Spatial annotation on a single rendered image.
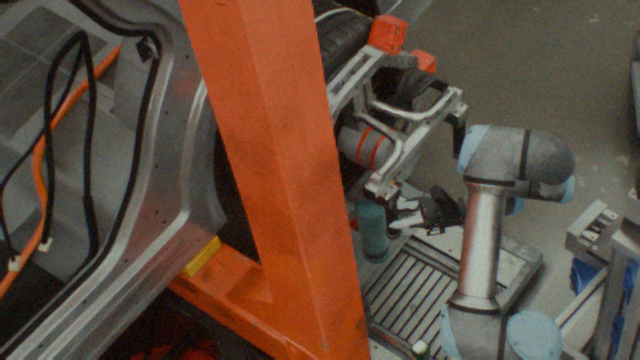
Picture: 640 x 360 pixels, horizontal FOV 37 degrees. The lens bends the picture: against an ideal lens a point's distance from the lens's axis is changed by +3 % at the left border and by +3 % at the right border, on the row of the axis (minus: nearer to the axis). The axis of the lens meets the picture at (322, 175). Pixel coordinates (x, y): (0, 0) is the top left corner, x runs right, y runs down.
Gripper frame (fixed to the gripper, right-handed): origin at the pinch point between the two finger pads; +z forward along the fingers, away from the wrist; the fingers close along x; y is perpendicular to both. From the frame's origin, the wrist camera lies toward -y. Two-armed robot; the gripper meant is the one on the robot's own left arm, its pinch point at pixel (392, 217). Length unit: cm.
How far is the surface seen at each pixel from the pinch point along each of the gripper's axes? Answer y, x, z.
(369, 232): 17.0, 7.8, 6.5
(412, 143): -15.0, 12.4, -8.7
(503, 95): 83, 108, -61
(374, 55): -29.0, 33.9, -2.8
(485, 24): 83, 151, -63
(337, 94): -28.9, 22.3, 9.2
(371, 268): 68, 27, 7
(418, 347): 17.0, -31.2, -0.2
